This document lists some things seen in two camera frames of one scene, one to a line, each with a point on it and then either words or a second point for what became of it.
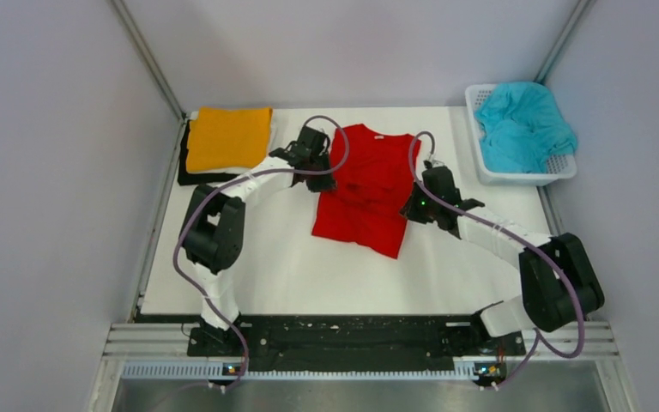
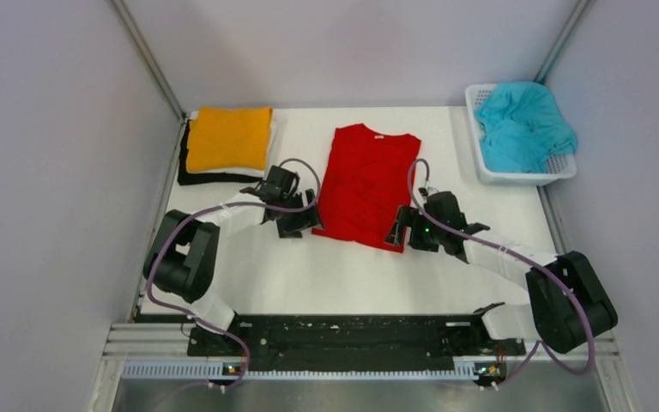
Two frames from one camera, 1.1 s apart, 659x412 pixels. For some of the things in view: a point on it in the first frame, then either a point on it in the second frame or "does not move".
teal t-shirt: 522,129 does not move
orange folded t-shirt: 220,139 does not move
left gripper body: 317,183 -> 292,201
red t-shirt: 365,208 does not move
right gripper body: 420,208 -> 425,235
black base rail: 346,343 does not move
